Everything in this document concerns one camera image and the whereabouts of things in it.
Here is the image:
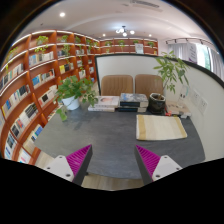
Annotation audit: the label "white wall socket panel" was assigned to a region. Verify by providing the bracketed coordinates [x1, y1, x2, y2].
[191, 89, 201, 105]
[198, 97, 209, 115]

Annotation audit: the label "clear glass with teal handle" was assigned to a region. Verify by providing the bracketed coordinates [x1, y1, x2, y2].
[177, 84, 191, 107]

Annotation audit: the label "ceiling air vent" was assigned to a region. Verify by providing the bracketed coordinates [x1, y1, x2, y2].
[129, 0, 164, 11]

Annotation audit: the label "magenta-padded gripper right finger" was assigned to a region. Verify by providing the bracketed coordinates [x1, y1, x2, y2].
[134, 144, 183, 186]

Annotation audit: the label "dark book stack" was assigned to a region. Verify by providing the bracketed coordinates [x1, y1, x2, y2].
[117, 92, 149, 113]

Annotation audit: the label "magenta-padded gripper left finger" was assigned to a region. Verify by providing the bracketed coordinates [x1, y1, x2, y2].
[44, 144, 94, 187]

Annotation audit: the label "white and purple sign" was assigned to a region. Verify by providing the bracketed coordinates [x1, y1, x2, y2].
[187, 43, 199, 65]

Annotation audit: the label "leafy plant in white pot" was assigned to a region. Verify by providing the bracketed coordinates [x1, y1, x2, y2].
[54, 75, 99, 122]

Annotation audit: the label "orange wooden bookshelf unit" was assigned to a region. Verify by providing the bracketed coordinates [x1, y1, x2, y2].
[0, 29, 159, 166]

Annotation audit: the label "white curtains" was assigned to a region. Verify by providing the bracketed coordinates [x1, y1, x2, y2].
[166, 41, 224, 81]

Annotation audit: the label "beige striped towel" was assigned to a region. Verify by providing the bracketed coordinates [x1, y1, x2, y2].
[135, 114, 188, 141]

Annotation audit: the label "multi-bulb ceiling lamp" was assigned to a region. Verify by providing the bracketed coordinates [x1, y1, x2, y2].
[115, 25, 136, 38]

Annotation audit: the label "black track light rail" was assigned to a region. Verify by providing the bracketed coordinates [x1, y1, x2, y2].
[165, 37, 214, 46]

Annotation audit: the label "recessed ceiling lights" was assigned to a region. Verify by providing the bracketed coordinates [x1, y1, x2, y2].
[59, 11, 148, 38]

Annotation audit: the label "small tree in black pot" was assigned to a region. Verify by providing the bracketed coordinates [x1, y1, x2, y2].
[147, 50, 190, 115]

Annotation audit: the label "brown upholstered chair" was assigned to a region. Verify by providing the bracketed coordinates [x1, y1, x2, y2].
[100, 74, 134, 97]
[134, 73, 164, 99]

